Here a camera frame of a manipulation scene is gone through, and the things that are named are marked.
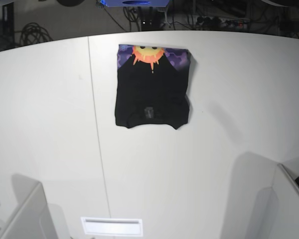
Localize power strip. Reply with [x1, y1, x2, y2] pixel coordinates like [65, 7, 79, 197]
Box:
[196, 16, 249, 28]

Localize white partition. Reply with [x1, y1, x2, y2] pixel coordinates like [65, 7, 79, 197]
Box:
[271, 164, 299, 239]
[0, 182, 58, 239]

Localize coiled black cable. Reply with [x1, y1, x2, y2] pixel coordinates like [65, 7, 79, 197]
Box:
[19, 22, 53, 46]

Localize black T-shirt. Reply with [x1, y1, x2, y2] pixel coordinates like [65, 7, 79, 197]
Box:
[115, 44, 191, 129]

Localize blue box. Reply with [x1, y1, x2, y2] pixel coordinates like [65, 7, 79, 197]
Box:
[99, 0, 170, 7]

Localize white partition right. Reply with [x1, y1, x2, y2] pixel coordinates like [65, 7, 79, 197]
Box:
[271, 164, 299, 239]

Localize white partition left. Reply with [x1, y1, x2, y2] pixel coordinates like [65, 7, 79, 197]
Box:
[0, 182, 58, 239]

